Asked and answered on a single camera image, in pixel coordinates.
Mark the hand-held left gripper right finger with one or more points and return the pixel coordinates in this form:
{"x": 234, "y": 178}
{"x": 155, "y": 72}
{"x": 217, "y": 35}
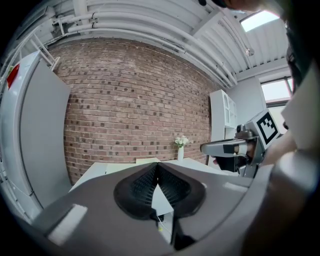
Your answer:
{"x": 220, "y": 195}

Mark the person's right forearm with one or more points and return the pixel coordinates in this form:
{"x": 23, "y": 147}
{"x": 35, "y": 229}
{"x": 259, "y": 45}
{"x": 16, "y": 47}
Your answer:
{"x": 282, "y": 150}

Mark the grey refrigerator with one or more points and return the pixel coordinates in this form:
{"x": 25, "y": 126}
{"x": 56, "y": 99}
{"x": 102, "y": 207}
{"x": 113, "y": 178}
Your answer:
{"x": 42, "y": 130}

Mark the white ceiling pipes bundle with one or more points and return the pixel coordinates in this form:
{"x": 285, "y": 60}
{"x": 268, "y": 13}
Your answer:
{"x": 150, "y": 27}

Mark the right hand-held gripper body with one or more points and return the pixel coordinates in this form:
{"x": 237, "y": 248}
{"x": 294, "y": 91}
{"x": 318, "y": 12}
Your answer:
{"x": 267, "y": 130}

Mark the white vase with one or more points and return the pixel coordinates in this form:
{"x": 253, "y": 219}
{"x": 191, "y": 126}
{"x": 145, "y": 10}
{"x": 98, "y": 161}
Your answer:
{"x": 180, "y": 154}

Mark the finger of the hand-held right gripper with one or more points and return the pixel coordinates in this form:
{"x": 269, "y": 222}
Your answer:
{"x": 226, "y": 163}
{"x": 215, "y": 148}

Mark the white shelf unit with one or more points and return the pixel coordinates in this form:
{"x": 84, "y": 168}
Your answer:
{"x": 46, "y": 55}

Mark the ceiling light panel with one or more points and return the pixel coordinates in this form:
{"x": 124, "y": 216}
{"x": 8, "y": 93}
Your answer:
{"x": 258, "y": 21}

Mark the white flower bouquet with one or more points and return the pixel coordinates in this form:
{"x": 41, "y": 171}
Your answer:
{"x": 182, "y": 141}

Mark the person's dark green shirt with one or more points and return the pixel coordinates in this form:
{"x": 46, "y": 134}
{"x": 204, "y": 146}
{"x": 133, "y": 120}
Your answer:
{"x": 307, "y": 37}

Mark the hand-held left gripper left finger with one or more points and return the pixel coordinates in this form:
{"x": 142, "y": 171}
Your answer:
{"x": 95, "y": 200}

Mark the white cabinet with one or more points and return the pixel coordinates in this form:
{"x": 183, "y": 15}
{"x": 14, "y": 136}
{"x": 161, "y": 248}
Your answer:
{"x": 221, "y": 117}

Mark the window with dark frame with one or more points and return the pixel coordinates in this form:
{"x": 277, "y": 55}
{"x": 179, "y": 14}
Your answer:
{"x": 275, "y": 91}

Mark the red box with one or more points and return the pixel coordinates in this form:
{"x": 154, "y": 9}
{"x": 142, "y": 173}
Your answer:
{"x": 13, "y": 76}

